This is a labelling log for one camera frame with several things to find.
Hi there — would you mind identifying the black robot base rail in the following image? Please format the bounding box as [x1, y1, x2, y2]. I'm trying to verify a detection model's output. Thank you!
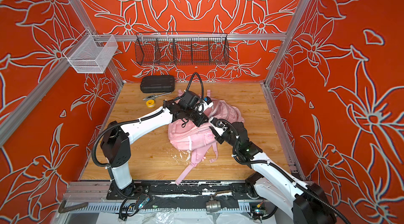
[106, 180, 264, 210]

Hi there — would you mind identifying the grey metal tool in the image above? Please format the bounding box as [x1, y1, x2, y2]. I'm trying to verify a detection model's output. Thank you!
[143, 92, 171, 101]

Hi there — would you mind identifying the metal pipe fitting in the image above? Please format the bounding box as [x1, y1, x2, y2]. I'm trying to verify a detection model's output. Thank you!
[206, 200, 222, 213]

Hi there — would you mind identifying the white wire wall basket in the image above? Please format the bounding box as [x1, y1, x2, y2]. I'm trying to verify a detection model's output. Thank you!
[63, 29, 118, 73]

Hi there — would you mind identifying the yellow tape roll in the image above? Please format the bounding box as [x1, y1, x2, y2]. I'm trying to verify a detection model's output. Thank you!
[146, 99, 155, 108]

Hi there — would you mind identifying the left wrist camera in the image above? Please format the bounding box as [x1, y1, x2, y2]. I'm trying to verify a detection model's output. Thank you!
[203, 97, 214, 110]

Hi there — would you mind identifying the black plastic case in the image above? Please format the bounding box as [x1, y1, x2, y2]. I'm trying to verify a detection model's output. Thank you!
[140, 75, 175, 93]

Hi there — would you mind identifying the rusty allen key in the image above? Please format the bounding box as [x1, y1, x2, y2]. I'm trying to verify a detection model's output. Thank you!
[58, 200, 88, 213]

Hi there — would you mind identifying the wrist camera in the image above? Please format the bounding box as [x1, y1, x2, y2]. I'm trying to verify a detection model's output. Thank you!
[203, 97, 214, 110]
[209, 117, 228, 136]

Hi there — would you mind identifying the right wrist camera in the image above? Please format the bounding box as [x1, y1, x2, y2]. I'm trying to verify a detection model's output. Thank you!
[209, 117, 228, 136]

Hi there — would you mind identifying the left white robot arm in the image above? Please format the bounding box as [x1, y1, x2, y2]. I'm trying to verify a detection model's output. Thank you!
[91, 72, 213, 197]

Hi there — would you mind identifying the black wire wall basket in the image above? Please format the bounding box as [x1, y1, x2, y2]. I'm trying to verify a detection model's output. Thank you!
[135, 32, 230, 66]

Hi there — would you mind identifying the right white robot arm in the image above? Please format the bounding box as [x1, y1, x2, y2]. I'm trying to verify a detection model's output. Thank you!
[209, 118, 349, 224]

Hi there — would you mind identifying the pink student backpack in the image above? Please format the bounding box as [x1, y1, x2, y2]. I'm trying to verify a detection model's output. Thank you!
[168, 98, 245, 185]

